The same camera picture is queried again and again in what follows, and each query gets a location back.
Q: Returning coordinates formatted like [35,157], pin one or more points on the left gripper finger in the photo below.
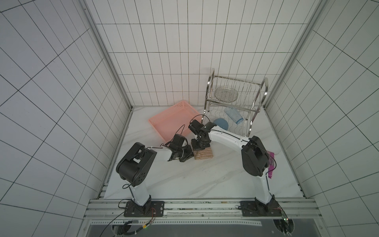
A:
[173,156]
[186,155]

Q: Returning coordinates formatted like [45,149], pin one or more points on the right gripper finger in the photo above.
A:
[195,144]
[206,143]

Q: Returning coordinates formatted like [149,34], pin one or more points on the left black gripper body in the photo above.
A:
[183,152]

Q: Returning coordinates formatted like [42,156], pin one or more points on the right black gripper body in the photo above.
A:
[201,143]

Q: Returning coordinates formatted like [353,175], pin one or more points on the brown striped square dishcloth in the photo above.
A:
[207,153]

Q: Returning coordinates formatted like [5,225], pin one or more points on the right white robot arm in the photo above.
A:
[255,161]

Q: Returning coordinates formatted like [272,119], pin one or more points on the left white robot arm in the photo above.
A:
[135,166]

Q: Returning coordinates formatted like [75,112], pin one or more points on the blue bowl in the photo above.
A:
[222,123]

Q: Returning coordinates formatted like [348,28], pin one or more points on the pink plastic basket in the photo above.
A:
[175,119]

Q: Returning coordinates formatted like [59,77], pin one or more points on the clear blue glass cup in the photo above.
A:
[234,115]

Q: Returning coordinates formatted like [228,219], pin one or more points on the round glass plate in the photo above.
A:
[225,94]

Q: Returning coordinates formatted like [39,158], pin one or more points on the metal two-tier dish rack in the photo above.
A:
[251,96]

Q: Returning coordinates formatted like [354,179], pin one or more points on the purple tissue pack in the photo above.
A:
[271,165]

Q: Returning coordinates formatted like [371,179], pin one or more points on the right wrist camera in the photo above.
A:
[195,126]

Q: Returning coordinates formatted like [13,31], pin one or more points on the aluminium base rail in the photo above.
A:
[201,211]

